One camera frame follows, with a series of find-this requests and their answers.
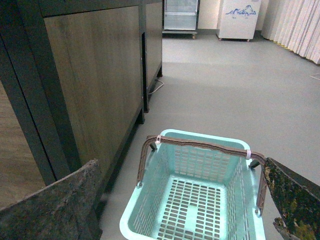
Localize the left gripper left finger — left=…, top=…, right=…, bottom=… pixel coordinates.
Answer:
left=0, top=159, right=102, bottom=240

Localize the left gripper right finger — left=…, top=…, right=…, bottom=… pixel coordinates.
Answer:
left=264, top=157, right=320, bottom=240

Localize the brown basket handle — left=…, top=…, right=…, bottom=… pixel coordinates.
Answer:
left=136, top=134, right=269, bottom=216

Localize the light blue plastic basket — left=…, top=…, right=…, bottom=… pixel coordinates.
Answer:
left=119, top=129, right=265, bottom=240

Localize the wooden panel display cabinet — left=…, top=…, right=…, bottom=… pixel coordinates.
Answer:
left=0, top=0, right=163, bottom=192

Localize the white pleated curtain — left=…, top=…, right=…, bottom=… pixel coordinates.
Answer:
left=261, top=0, right=320, bottom=65

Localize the white chest freezer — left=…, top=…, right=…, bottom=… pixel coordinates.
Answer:
left=216, top=0, right=261, bottom=42

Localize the glass door display fridge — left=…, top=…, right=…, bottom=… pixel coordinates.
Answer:
left=162, top=0, right=200, bottom=40

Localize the white floor cable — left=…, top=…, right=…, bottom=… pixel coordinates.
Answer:
left=147, top=79, right=165, bottom=95

